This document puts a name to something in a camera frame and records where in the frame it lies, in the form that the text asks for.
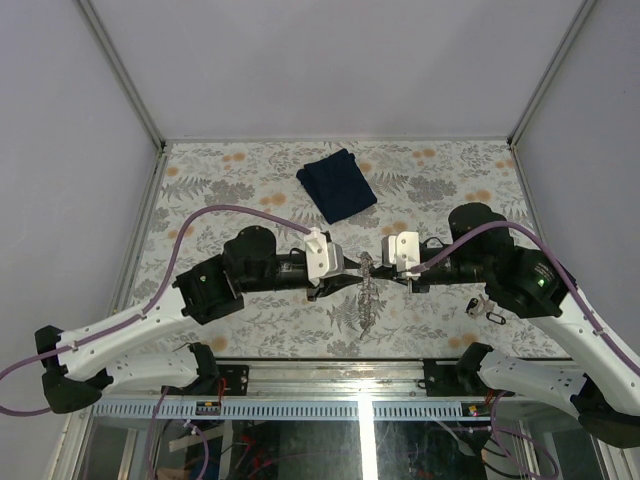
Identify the silver key black tag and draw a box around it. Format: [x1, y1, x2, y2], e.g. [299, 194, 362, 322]
[465, 295, 493, 318]

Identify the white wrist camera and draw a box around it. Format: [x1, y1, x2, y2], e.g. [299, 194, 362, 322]
[303, 228, 345, 285]
[381, 231, 420, 275]

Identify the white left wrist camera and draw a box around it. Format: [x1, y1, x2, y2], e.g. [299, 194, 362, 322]
[303, 228, 345, 285]

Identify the dark blue folded cloth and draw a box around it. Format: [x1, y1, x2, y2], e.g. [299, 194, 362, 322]
[296, 149, 377, 225]

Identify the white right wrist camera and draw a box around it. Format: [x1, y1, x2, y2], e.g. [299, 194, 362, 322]
[381, 231, 420, 275]

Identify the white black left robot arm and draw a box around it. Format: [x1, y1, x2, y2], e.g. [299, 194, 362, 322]
[35, 226, 360, 414]

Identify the steel disc with keyrings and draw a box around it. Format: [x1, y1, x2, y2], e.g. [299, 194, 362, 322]
[357, 251, 380, 340]

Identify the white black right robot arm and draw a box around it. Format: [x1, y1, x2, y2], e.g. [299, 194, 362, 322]
[374, 203, 639, 449]

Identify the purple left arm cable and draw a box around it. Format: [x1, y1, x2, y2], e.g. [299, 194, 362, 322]
[0, 204, 314, 417]

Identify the white slotted cable duct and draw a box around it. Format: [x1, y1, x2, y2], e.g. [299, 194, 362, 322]
[93, 399, 465, 421]

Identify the aluminium mounting rail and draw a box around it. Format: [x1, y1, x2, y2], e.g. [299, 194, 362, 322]
[102, 359, 595, 402]

